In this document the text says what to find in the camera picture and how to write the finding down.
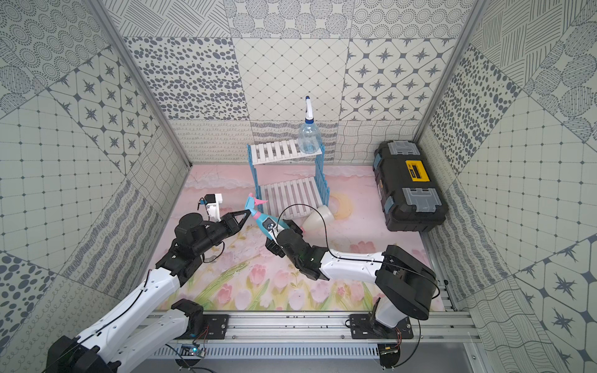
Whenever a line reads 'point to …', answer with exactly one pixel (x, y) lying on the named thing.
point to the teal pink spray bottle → (249, 204)
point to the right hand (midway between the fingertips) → (279, 228)
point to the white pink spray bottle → (316, 221)
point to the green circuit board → (191, 350)
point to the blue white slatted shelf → (288, 181)
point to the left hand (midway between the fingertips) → (246, 206)
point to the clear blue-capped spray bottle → (309, 137)
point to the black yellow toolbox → (412, 196)
